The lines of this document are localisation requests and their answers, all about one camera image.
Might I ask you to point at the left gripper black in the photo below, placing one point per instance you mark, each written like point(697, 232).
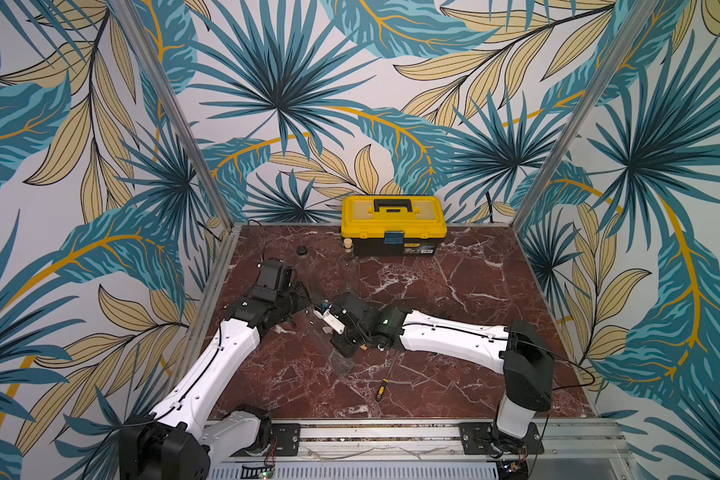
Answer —
point(302, 293)

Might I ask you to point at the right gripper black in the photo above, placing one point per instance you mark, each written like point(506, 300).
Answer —
point(342, 335)

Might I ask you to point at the glass bottle blue label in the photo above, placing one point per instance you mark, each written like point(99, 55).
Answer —
point(307, 272)

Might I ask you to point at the glass bottle red label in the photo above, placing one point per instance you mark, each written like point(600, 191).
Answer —
point(321, 335)

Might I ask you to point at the glass bottle orange label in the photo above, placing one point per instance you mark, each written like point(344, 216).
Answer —
point(349, 268)

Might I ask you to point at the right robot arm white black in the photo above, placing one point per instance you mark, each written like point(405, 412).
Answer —
point(517, 352)

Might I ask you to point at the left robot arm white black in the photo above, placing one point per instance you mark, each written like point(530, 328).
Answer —
point(174, 440)

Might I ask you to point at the yellow black screwdriver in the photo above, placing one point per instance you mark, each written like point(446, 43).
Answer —
point(383, 386)

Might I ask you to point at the yellow black toolbox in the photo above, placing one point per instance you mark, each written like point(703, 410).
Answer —
point(392, 226)

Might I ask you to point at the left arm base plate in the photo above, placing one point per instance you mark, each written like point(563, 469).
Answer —
point(278, 440)

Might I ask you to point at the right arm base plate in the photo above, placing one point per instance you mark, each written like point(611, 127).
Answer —
point(483, 438)

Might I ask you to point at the aluminium front rail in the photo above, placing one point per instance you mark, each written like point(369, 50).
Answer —
point(431, 449)

